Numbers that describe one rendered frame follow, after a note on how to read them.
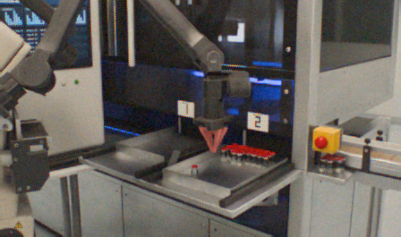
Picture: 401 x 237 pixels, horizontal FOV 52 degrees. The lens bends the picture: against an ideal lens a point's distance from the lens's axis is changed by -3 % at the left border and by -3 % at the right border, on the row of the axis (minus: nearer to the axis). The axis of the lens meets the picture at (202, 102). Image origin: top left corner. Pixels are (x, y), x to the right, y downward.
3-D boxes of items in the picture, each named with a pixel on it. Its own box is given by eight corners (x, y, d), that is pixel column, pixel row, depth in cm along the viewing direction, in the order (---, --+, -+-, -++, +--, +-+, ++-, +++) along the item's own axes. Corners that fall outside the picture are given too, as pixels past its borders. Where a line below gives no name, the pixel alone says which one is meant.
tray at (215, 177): (226, 153, 161) (226, 144, 160) (287, 167, 145) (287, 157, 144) (162, 179, 135) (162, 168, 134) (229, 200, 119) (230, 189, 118)
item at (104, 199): (131, 181, 363) (127, 80, 345) (374, 267, 234) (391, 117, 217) (22, 223, 287) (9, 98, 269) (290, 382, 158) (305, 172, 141)
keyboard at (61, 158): (98, 149, 188) (97, 144, 188) (113, 157, 178) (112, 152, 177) (5, 169, 163) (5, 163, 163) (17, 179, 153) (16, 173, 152)
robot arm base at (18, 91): (-20, 87, 109) (-21, 94, 98) (4, 67, 111) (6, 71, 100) (3, 110, 112) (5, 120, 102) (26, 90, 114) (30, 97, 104)
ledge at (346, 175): (324, 165, 152) (324, 161, 151) (359, 173, 143) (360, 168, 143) (307, 176, 141) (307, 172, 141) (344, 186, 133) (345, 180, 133)
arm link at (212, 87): (200, 74, 117) (204, 77, 111) (226, 73, 118) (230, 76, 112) (200, 99, 118) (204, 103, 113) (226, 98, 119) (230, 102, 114)
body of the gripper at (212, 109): (234, 122, 119) (234, 96, 117) (211, 129, 111) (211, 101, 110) (215, 118, 123) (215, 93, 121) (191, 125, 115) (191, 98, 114)
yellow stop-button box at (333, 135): (320, 145, 143) (322, 124, 142) (341, 148, 139) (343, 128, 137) (311, 150, 137) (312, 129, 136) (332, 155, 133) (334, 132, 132)
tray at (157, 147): (175, 132, 188) (175, 125, 188) (223, 143, 172) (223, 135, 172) (115, 150, 163) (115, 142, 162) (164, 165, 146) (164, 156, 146)
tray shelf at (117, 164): (167, 135, 192) (167, 131, 191) (311, 169, 148) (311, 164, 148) (78, 162, 156) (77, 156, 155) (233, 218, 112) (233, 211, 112)
